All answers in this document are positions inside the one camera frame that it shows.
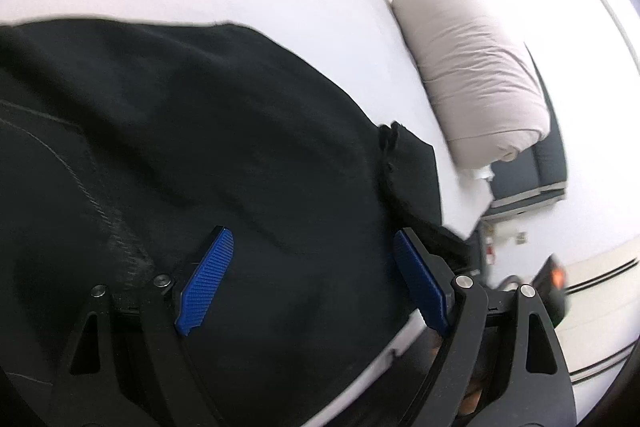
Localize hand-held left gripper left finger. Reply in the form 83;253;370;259
47;224;235;427

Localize black pants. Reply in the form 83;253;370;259
0;18;473;427

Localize rolled white duvet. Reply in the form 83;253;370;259
391;0;552;170

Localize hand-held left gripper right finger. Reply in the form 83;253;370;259
392;227;576;427

